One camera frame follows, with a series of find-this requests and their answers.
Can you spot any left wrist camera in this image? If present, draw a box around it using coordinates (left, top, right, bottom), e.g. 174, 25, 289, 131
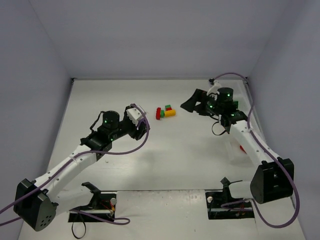
125, 105, 147, 126

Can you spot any long yellow lego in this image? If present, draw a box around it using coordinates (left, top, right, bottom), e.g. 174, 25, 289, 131
164, 109, 176, 118

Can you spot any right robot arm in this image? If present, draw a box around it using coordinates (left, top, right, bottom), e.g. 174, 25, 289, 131
181, 87, 297, 204

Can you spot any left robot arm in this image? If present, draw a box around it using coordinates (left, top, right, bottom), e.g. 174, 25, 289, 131
13, 103, 150, 232

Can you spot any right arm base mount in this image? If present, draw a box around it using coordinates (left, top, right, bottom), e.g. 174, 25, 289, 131
204, 177, 255, 220

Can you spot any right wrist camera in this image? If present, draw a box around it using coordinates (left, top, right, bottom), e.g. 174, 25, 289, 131
207, 78, 222, 96

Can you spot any clear container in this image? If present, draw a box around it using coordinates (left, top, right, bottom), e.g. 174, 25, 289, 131
224, 135, 255, 168

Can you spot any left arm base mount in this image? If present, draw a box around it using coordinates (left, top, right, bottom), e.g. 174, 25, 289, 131
68, 182, 117, 223

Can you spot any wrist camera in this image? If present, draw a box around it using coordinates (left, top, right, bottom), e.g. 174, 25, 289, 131
125, 105, 147, 126
207, 78, 222, 96

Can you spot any red studded lego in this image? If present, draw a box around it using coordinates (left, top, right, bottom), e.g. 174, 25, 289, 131
155, 107, 162, 120

